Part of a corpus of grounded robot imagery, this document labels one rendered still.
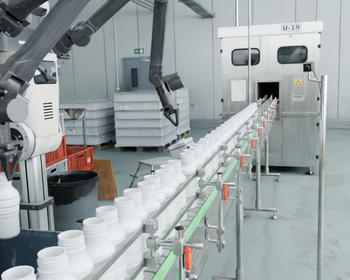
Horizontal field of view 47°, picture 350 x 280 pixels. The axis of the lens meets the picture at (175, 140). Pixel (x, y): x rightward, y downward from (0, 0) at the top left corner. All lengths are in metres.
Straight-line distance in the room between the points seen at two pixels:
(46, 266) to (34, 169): 1.06
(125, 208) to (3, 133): 0.45
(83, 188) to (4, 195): 2.13
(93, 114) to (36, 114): 6.92
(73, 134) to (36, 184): 7.12
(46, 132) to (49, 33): 0.56
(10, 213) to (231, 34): 5.06
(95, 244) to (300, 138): 5.35
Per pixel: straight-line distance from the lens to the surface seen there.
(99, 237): 0.65
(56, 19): 1.08
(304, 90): 5.84
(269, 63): 5.84
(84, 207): 3.26
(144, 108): 7.87
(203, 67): 11.59
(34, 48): 1.08
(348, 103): 11.46
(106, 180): 4.80
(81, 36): 1.71
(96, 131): 8.43
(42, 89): 1.54
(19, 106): 1.02
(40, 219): 1.63
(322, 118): 2.45
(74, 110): 6.70
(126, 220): 0.76
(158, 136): 7.84
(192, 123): 11.70
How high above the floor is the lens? 1.38
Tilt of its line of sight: 8 degrees down
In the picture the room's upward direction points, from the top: 2 degrees counter-clockwise
